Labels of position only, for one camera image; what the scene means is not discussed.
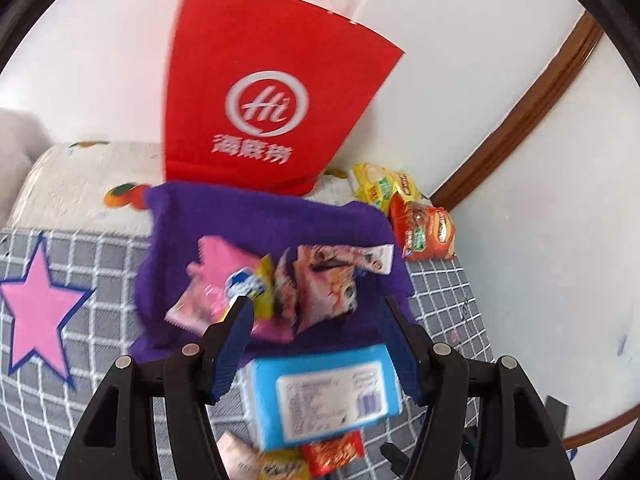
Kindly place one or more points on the pink snack packet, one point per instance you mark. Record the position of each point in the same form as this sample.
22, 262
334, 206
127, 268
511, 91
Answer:
210, 280

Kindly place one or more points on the small white snack packet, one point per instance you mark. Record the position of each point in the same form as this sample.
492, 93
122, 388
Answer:
237, 457

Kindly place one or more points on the yellow and blue snack packet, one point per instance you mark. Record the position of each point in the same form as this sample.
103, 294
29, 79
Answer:
260, 280

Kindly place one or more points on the yellow chips bag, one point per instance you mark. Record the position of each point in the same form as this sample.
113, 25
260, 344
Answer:
375, 187

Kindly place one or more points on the purple cloth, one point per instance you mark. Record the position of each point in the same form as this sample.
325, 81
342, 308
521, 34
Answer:
200, 220

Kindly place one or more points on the orange chips bag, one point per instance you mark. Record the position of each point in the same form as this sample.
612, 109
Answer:
425, 230

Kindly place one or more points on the red paper bag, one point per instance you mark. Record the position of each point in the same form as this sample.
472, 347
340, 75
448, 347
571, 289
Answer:
260, 60

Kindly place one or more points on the small yellow snack packet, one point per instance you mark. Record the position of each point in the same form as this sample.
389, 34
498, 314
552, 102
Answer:
282, 467

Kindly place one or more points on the white fruit print pillow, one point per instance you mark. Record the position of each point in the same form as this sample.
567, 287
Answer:
75, 185

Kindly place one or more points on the light blue tissue pack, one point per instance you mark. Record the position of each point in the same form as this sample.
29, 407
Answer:
320, 395

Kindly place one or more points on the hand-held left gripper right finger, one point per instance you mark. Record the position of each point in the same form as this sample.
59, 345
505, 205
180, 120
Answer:
397, 355

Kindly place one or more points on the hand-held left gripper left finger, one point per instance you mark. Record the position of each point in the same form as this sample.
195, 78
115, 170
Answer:
232, 355

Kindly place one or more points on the long cartoon print packet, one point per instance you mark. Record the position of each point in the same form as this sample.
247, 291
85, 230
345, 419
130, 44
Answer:
350, 256

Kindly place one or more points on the cartoon print snack packet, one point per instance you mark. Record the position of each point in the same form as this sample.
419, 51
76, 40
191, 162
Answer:
325, 295

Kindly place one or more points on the brown wooden door frame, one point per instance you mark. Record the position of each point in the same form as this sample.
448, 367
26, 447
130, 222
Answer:
525, 115

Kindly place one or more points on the grey grid bedsheet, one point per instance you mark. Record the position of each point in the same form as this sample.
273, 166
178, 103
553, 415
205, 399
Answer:
40, 410

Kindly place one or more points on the small red snack packet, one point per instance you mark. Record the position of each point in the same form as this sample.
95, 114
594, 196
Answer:
332, 452

